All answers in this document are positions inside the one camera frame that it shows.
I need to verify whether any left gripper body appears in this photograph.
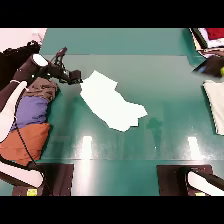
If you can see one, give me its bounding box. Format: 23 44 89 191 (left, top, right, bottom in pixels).
66 68 84 85

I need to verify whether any white shirt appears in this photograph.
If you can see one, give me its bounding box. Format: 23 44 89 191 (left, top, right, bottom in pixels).
79 69 149 133

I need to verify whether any brown garment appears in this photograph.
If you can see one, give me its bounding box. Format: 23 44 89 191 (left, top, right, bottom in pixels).
22 77 59 103

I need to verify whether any purple garment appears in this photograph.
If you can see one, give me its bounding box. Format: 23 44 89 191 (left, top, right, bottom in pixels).
10 95 51 132

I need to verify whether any orange garment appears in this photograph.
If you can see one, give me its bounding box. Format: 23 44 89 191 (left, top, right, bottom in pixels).
0 122 52 167

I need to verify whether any heap of clothes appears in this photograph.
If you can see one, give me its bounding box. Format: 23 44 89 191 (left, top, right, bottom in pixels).
189 28 224 58

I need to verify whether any red garment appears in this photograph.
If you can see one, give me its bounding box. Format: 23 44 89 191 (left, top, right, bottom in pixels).
205 28 224 41

